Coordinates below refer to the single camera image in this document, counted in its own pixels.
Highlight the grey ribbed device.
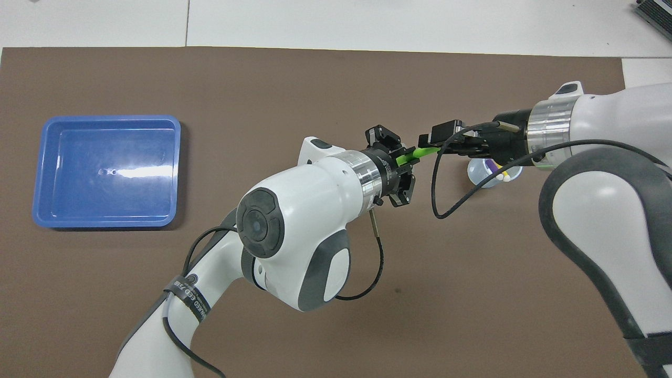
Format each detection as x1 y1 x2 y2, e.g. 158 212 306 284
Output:
633 0 672 40

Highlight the green pen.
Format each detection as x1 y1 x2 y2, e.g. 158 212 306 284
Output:
396 147 440 166

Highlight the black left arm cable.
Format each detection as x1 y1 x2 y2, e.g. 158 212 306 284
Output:
162 210 385 378

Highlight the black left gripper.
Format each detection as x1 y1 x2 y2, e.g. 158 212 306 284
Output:
362 124 457 208

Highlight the brown table mat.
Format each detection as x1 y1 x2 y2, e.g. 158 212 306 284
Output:
0 46 661 378

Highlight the blue plastic tray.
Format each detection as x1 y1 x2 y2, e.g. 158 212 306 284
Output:
33 115 182 229

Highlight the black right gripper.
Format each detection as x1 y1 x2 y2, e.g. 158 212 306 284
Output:
432 108 532 164

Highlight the clear plastic cup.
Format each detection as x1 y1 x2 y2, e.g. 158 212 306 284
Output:
467 157 524 188

